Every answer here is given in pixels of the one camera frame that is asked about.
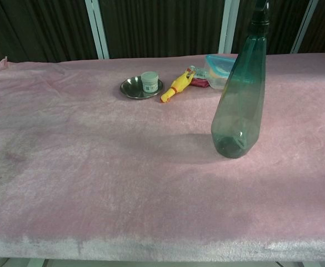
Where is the green transparent spray bottle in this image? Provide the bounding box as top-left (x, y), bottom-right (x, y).
top-left (211, 0), bottom-right (272, 160)

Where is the yellow rubber chicken toy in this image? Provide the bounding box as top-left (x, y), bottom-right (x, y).
top-left (159, 71), bottom-right (196, 103)

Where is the small white lidded jar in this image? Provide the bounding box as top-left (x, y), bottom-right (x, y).
top-left (140, 71), bottom-right (160, 93)

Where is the round stainless steel dish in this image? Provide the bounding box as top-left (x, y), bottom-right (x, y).
top-left (119, 76), bottom-right (165, 100)

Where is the red snack packet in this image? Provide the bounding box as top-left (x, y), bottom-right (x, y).
top-left (189, 77), bottom-right (210, 89)

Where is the pink fluffy table cloth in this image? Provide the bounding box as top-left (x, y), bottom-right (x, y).
top-left (0, 52), bottom-right (325, 263)

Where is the clear container with blue lid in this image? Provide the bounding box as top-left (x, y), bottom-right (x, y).
top-left (205, 54), bottom-right (238, 91)

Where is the dark pleated curtain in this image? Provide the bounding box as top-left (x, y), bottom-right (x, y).
top-left (0, 0), bottom-right (325, 77)

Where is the white metal frame post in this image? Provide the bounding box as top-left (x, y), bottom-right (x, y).
top-left (218, 0), bottom-right (241, 55)
top-left (291, 0), bottom-right (319, 54)
top-left (84, 0), bottom-right (110, 60)

